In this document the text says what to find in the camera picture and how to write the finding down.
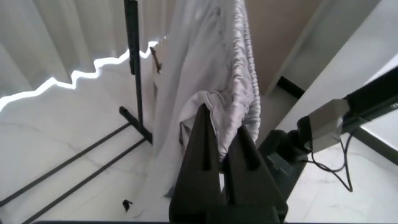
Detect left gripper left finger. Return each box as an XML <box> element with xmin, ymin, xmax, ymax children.
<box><xmin>169</xmin><ymin>103</ymin><xmax>225</xmax><ymax>222</ymax></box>

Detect pale grey shorts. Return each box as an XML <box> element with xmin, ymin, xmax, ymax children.
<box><xmin>136</xmin><ymin>0</ymin><xmax>262</xmax><ymax>200</ymax></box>

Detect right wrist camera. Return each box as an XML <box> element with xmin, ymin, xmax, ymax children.
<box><xmin>296</xmin><ymin>98</ymin><xmax>351</xmax><ymax>154</ymax></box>

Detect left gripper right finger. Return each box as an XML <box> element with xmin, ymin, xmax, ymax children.
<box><xmin>224</xmin><ymin>124</ymin><xmax>289</xmax><ymax>222</ymax></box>

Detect black cable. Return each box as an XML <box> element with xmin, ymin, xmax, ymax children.
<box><xmin>306</xmin><ymin>130</ymin><xmax>354</xmax><ymax>193</ymax></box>

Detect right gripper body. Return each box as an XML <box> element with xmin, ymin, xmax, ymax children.
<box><xmin>257</xmin><ymin>129</ymin><xmax>309</xmax><ymax>200</ymax></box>

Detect black clothes rack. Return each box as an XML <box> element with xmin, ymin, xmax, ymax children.
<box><xmin>0</xmin><ymin>0</ymin><xmax>154</xmax><ymax>224</ymax></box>

